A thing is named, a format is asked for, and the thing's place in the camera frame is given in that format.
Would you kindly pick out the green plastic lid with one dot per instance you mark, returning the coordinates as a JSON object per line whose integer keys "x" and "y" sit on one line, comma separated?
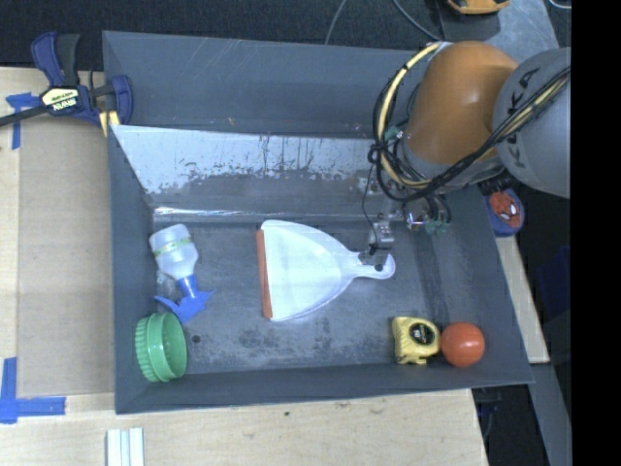
{"x": 162, "y": 350}

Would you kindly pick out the grey metal bin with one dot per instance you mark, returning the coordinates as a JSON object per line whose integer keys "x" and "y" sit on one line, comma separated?
{"x": 301, "y": 352}

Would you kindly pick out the clear spray bottle blue nozzle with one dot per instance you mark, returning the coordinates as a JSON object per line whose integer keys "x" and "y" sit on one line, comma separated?
{"x": 174, "y": 253}

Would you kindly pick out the yellow tape measure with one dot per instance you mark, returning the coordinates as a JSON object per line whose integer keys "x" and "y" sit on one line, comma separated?
{"x": 415, "y": 340}

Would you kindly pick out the pale wood board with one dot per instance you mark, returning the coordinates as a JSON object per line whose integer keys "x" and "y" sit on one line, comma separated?
{"x": 63, "y": 260}

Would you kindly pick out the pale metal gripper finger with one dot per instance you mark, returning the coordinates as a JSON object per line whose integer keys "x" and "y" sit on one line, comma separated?
{"x": 372, "y": 260}
{"x": 374, "y": 250}

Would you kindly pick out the blue and red round toy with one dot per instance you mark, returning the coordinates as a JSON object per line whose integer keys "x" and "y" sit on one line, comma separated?
{"x": 507, "y": 211}

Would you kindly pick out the orange-red ball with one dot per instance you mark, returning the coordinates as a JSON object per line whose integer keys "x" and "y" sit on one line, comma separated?
{"x": 463, "y": 345}

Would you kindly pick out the white dustpan with orange edge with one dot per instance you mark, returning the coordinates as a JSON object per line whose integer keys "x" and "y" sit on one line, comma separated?
{"x": 305, "y": 270}

